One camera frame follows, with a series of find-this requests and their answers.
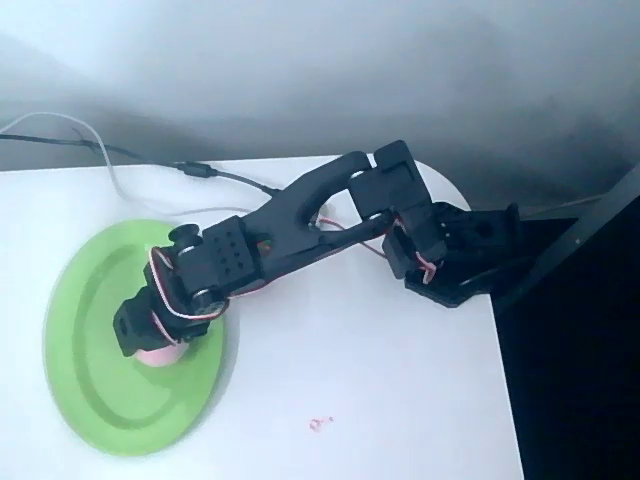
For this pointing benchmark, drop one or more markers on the green oval plate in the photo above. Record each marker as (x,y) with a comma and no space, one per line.
(100,375)

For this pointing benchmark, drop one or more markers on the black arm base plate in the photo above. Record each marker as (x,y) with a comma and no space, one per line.
(450,290)

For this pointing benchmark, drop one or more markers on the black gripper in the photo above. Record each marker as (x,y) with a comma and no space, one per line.
(131,334)

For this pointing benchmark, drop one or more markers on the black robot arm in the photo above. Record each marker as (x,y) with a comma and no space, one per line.
(310,230)

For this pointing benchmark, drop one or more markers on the pink ball toy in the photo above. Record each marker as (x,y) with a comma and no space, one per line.
(160,356)

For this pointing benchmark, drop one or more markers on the black side cabinet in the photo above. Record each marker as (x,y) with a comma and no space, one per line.
(575,325)

